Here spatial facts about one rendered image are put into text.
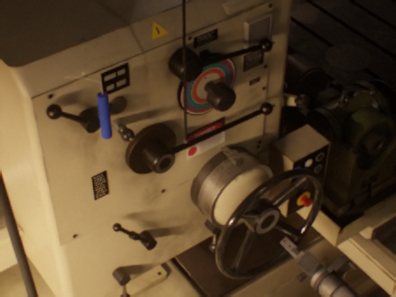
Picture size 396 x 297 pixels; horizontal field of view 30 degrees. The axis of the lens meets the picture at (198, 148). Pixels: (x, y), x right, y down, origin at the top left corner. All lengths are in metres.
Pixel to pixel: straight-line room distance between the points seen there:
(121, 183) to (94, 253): 0.24
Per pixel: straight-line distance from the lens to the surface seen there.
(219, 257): 1.99
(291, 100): 2.22
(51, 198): 1.84
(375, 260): 2.82
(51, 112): 1.62
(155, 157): 1.84
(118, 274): 2.16
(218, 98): 1.83
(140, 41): 1.73
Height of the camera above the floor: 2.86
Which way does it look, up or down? 43 degrees down
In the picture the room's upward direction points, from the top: straight up
